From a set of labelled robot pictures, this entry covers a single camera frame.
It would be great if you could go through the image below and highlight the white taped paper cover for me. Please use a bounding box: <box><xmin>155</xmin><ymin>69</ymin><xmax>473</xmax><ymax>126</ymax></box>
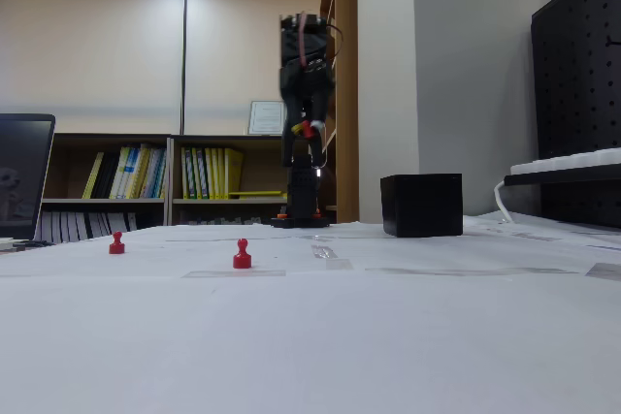
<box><xmin>0</xmin><ymin>213</ymin><xmax>621</xmax><ymax>414</ymax></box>

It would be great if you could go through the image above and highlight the yellow binder printed spine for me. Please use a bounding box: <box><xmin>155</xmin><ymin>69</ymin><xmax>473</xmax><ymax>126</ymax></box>
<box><xmin>203</xmin><ymin>146</ymin><xmax>215</xmax><ymax>201</ymax></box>
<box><xmin>190</xmin><ymin>146</ymin><xmax>205</xmax><ymax>201</ymax></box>
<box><xmin>212</xmin><ymin>146</ymin><xmax>226</xmax><ymax>201</ymax></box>
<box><xmin>180</xmin><ymin>146</ymin><xmax>191</xmax><ymax>201</ymax></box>

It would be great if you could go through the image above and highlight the black binder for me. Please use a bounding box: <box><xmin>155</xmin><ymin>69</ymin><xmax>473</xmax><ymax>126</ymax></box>
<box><xmin>91</xmin><ymin>151</ymin><xmax>121</xmax><ymax>201</ymax></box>

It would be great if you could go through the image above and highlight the black square box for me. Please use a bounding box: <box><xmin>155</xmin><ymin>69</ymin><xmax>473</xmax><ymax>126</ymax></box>
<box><xmin>379</xmin><ymin>173</ymin><xmax>465</xmax><ymax>239</ymax></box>

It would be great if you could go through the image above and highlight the low brown wooden bookshelf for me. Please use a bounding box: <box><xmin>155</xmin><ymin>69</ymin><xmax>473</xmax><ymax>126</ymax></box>
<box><xmin>169</xmin><ymin>134</ymin><xmax>292</xmax><ymax>227</ymax></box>
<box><xmin>41</xmin><ymin>132</ymin><xmax>172</xmax><ymax>243</ymax></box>

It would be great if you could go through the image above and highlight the white framed certificate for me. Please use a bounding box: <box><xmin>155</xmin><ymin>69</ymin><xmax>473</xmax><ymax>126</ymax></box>
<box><xmin>248</xmin><ymin>100</ymin><xmax>286</xmax><ymax>137</ymax></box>

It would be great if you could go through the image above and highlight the white power cable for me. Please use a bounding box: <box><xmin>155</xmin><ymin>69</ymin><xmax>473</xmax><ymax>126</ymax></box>
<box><xmin>493</xmin><ymin>179</ymin><xmax>516</xmax><ymax>225</ymax></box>

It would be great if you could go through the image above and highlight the blue white book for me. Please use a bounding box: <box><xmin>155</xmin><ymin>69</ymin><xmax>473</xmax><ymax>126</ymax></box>
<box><xmin>124</xmin><ymin>143</ymin><xmax>147</xmax><ymax>201</ymax></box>

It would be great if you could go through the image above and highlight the black pegboard shelf ledge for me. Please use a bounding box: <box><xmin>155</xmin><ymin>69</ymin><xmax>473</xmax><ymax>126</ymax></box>
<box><xmin>503</xmin><ymin>161</ymin><xmax>621</xmax><ymax>188</ymax></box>

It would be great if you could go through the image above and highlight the white power strip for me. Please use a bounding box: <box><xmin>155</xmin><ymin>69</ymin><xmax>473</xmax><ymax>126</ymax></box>
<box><xmin>509</xmin><ymin>146</ymin><xmax>621</xmax><ymax>176</ymax></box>

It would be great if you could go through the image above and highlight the dark vertical wall trim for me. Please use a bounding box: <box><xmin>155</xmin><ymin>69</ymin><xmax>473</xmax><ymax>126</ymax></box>
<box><xmin>180</xmin><ymin>0</ymin><xmax>189</xmax><ymax>136</ymax></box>

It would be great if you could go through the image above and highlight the grey white binders row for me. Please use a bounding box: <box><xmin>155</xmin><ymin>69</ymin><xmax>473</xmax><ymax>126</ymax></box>
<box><xmin>41</xmin><ymin>211</ymin><xmax>140</xmax><ymax>244</ymax></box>

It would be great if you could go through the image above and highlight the wide plain yellow binder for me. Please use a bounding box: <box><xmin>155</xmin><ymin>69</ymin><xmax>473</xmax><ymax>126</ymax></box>
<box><xmin>223</xmin><ymin>146</ymin><xmax>245</xmax><ymax>201</ymax></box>

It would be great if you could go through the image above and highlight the black perforated pegboard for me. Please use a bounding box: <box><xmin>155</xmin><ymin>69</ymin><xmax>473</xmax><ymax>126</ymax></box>
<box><xmin>530</xmin><ymin>0</ymin><xmax>621</xmax><ymax>230</ymax></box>

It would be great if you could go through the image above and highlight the thin yellow book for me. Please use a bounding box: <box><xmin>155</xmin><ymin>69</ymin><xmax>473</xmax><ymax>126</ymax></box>
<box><xmin>81</xmin><ymin>150</ymin><xmax>106</xmax><ymax>201</ymax></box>

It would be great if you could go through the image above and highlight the tall brown wooden bookshelf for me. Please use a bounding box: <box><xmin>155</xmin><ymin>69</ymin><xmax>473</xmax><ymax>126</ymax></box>
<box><xmin>318</xmin><ymin>0</ymin><xmax>359</xmax><ymax>225</ymax></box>

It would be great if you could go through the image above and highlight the dark laptop screen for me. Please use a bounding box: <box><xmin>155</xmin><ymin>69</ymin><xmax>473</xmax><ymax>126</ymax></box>
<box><xmin>0</xmin><ymin>112</ymin><xmax>57</xmax><ymax>242</ymax></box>

